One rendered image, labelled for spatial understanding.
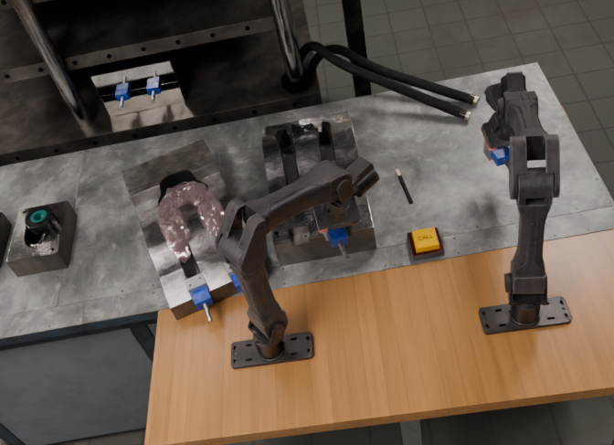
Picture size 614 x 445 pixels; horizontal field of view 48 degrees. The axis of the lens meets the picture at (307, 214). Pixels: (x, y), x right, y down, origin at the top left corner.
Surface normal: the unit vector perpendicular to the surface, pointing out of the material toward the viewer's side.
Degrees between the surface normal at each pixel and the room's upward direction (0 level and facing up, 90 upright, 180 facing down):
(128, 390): 90
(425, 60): 0
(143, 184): 0
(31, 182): 0
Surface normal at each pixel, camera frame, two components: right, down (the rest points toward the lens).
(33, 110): -0.16, -0.65
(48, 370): 0.10, 0.73
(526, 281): -0.12, 0.61
